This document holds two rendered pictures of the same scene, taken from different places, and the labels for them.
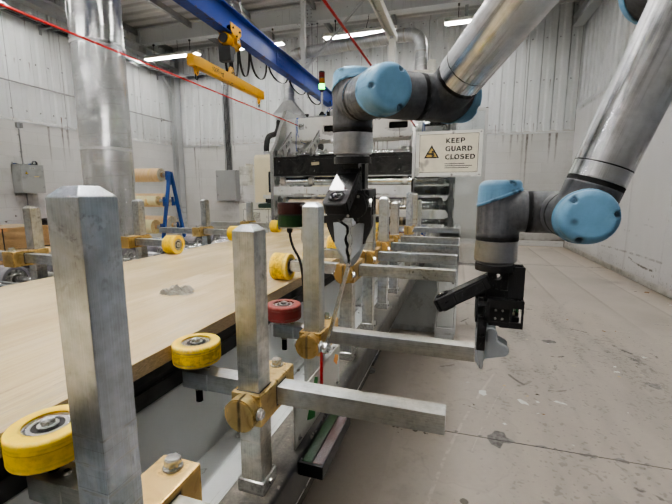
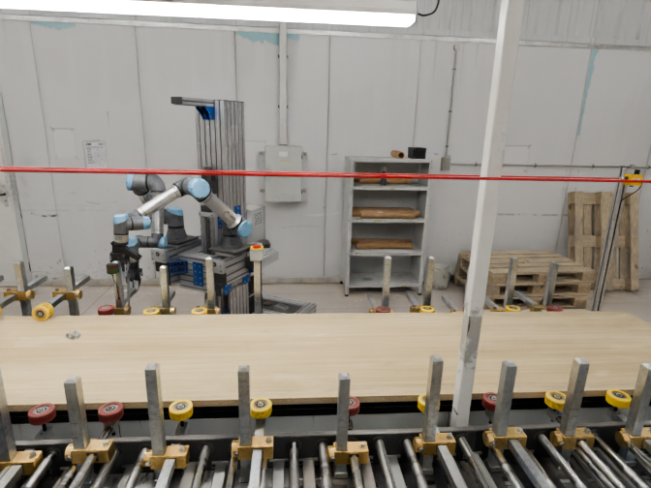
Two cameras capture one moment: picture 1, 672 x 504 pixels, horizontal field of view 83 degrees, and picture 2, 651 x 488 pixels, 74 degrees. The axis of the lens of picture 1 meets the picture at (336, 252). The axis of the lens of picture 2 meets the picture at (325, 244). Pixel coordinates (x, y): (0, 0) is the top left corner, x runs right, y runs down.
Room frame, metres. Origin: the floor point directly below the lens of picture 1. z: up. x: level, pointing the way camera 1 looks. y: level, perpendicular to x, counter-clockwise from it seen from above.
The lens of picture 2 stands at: (0.61, 2.53, 1.88)
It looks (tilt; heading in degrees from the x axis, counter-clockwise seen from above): 15 degrees down; 247
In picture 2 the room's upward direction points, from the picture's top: 2 degrees clockwise
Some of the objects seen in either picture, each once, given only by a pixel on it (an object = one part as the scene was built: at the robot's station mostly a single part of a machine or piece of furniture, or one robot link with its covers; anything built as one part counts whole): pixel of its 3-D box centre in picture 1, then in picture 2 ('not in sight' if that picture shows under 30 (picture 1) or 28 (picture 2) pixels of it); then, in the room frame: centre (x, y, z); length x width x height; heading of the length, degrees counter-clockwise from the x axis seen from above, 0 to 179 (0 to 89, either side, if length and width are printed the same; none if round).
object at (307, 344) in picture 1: (316, 336); (116, 311); (0.81, 0.04, 0.85); 0.13 x 0.06 x 0.05; 162
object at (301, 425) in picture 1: (320, 389); not in sight; (0.75, 0.03, 0.75); 0.26 x 0.01 x 0.10; 162
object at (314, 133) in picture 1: (364, 216); not in sight; (3.46, -0.26, 0.95); 1.65 x 0.70 x 1.90; 72
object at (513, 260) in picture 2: not in sight; (509, 295); (-1.35, 0.75, 0.93); 0.03 x 0.03 x 0.48; 72
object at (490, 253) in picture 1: (495, 252); not in sight; (0.71, -0.30, 1.05); 0.08 x 0.08 x 0.05
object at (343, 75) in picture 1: (353, 101); (121, 224); (0.74, -0.03, 1.32); 0.09 x 0.08 x 0.11; 19
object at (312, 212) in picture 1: (314, 316); (119, 302); (0.78, 0.05, 0.90); 0.03 x 0.03 x 0.48; 72
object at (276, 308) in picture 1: (284, 325); (107, 317); (0.85, 0.12, 0.85); 0.08 x 0.08 x 0.11
